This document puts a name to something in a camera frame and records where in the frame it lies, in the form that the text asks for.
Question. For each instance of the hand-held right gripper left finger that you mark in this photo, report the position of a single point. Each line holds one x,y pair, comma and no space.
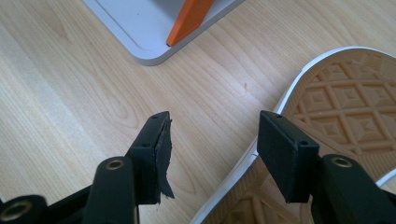
146,161

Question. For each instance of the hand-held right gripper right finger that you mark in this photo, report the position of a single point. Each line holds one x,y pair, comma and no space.
286,155

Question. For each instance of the white shoe with tan sole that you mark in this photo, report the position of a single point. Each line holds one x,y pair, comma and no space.
342,102

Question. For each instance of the white flat board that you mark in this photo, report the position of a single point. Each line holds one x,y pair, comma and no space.
140,21

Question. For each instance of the orange upright panel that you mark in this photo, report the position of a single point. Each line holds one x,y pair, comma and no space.
190,18

